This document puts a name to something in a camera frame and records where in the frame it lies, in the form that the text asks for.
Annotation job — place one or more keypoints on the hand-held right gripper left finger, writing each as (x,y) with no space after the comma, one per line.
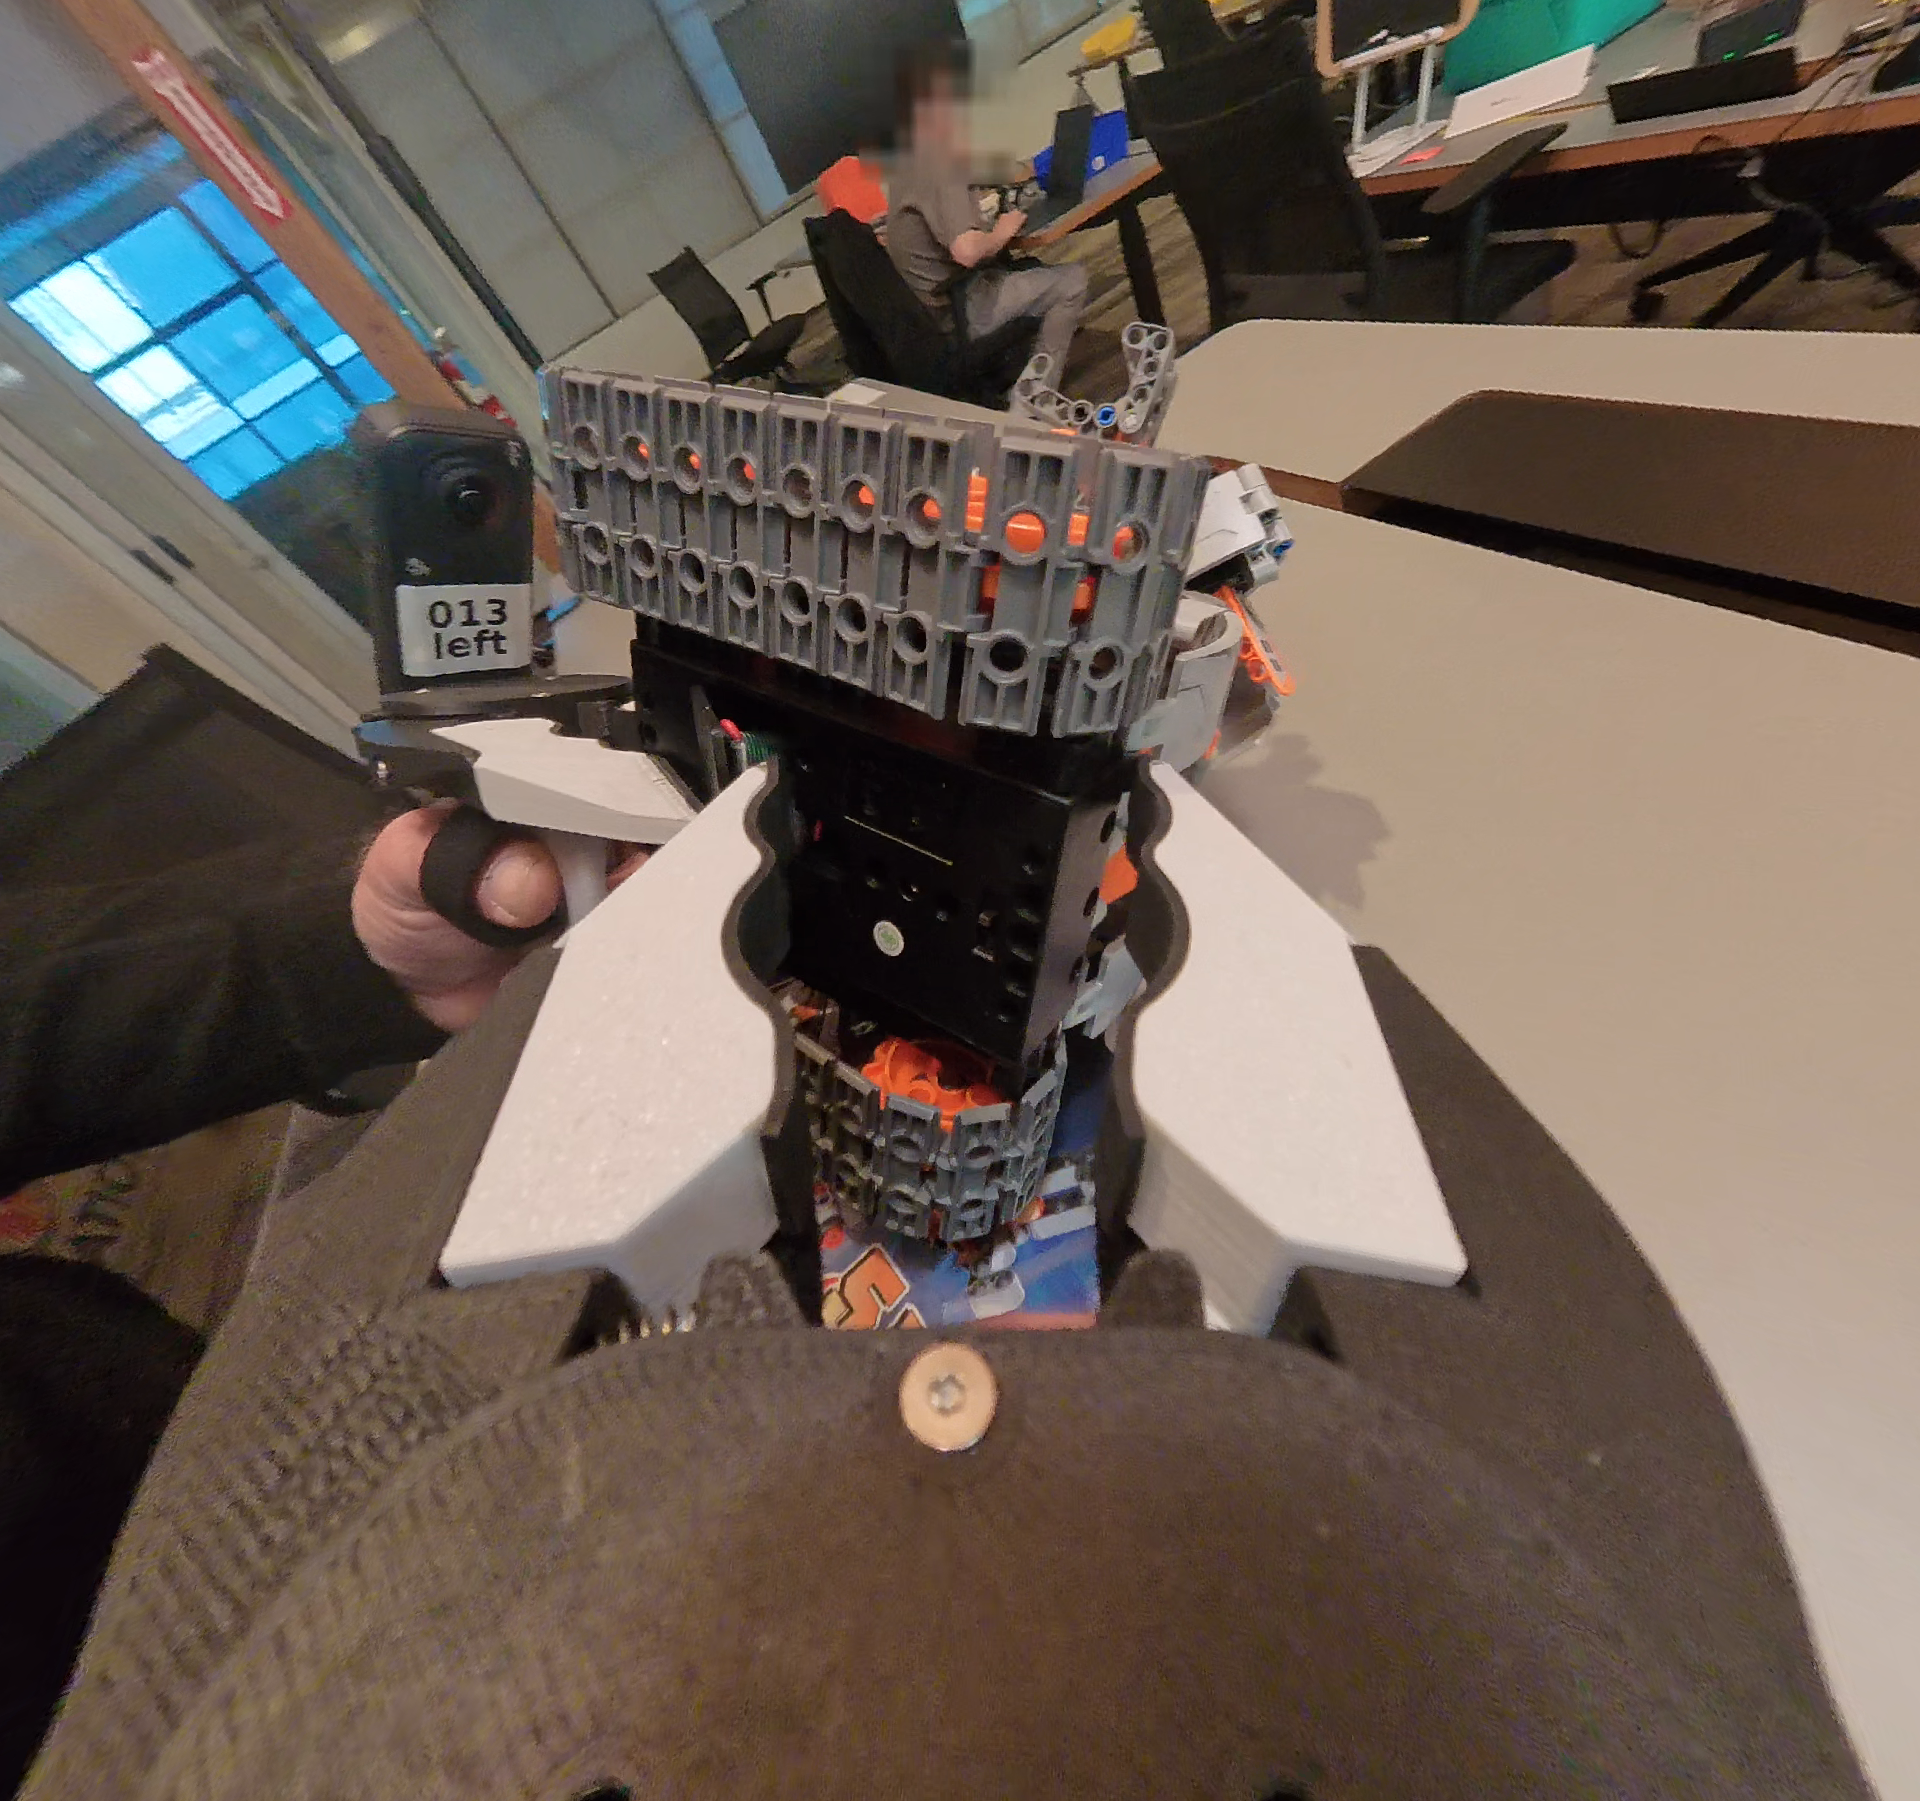
(615,1112)

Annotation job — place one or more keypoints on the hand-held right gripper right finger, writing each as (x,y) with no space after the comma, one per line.
(1292,1112)

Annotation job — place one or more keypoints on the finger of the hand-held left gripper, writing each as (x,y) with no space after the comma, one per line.
(637,795)

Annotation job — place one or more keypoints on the blue robot kit box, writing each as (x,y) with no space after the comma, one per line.
(900,1293)

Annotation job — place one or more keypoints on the tracked building-block toy robot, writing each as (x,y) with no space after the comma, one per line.
(871,543)

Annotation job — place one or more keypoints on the grey desk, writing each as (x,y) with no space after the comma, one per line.
(1682,962)

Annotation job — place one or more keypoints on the person's left hand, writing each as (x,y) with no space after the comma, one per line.
(421,947)

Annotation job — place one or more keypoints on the small black office chair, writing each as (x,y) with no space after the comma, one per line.
(721,315)

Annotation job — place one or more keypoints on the black display panel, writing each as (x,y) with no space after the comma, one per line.
(841,46)

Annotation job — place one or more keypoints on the large black office chair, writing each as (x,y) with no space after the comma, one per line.
(1276,151)

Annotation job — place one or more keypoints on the wooden background table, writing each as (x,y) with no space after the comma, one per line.
(1682,138)

